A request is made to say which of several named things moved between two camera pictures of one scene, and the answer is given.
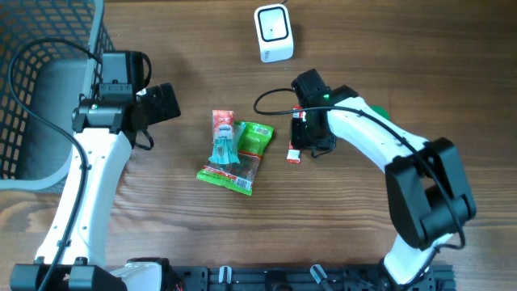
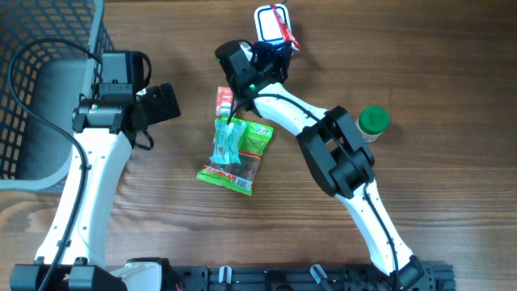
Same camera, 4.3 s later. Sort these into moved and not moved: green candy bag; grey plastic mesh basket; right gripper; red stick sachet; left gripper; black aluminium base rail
Moved: red stick sachet; right gripper
Not moved: black aluminium base rail; left gripper; green candy bag; grey plastic mesh basket
